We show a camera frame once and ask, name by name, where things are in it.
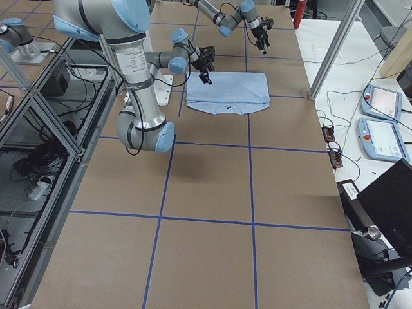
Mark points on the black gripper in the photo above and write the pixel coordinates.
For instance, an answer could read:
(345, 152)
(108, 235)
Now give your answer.
(259, 34)
(200, 64)

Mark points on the light blue t-shirt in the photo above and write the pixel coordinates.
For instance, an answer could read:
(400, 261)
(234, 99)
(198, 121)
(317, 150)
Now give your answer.
(230, 92)

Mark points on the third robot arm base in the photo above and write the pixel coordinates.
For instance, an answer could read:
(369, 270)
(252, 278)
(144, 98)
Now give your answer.
(17, 41)

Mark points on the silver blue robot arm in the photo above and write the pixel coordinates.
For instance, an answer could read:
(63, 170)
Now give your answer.
(244, 12)
(123, 26)

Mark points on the red fire extinguisher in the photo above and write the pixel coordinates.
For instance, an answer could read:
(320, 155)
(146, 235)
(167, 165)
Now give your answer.
(299, 12)

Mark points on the upper usb hub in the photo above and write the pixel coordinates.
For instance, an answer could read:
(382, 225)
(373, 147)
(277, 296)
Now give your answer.
(328, 134)

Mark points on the usb hub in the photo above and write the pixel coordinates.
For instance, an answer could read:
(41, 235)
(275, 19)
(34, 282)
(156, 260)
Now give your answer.
(335, 159)
(328, 134)

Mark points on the upper teach pendant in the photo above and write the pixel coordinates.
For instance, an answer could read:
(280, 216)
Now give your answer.
(381, 103)

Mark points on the teach pendant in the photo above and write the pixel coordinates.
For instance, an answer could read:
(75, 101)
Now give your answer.
(381, 140)
(381, 103)

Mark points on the grey office chair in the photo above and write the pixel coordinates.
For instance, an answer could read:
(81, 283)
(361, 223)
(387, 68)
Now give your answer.
(391, 35)

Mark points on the lower usb hub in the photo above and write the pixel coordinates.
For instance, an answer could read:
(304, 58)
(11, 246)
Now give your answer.
(335, 159)

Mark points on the wooden board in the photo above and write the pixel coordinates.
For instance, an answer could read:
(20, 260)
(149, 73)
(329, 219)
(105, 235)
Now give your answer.
(399, 58)

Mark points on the black power box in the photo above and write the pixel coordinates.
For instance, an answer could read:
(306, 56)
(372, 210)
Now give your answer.
(58, 82)

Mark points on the lower teach pendant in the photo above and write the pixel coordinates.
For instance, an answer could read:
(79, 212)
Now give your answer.
(381, 140)

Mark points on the white power strip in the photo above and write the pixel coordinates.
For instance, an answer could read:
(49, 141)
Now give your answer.
(42, 188)

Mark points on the black laptop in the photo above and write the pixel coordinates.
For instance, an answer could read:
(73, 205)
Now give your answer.
(387, 201)

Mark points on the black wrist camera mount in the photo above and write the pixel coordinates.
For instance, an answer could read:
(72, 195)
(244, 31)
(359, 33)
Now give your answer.
(266, 23)
(207, 57)

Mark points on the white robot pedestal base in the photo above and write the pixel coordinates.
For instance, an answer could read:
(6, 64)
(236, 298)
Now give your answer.
(161, 88)

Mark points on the aluminium frame post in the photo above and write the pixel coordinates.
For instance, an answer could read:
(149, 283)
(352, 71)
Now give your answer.
(336, 44)

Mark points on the aluminium glass enclosure frame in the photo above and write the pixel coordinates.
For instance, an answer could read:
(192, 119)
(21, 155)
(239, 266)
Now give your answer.
(52, 136)

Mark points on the black camera stand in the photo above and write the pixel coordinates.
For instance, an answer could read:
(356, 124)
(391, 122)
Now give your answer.
(370, 249)

